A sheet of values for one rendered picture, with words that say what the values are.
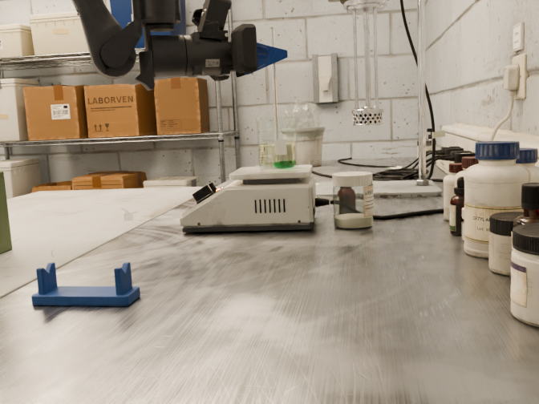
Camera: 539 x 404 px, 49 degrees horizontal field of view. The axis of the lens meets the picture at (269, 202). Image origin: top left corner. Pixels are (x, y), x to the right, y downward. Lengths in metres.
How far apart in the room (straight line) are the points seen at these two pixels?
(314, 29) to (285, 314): 2.88
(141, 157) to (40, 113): 0.61
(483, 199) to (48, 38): 2.85
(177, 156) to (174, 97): 0.50
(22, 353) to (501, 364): 0.35
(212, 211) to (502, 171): 0.41
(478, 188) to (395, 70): 2.63
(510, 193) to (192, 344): 0.39
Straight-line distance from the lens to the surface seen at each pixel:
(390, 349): 0.45
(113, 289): 0.61
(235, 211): 0.88
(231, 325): 0.51
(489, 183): 0.70
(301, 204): 0.86
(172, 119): 3.09
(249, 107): 3.36
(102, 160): 3.64
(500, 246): 0.64
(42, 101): 3.33
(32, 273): 0.76
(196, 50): 0.85
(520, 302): 0.51
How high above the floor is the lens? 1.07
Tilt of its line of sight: 8 degrees down
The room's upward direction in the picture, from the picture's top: 3 degrees counter-clockwise
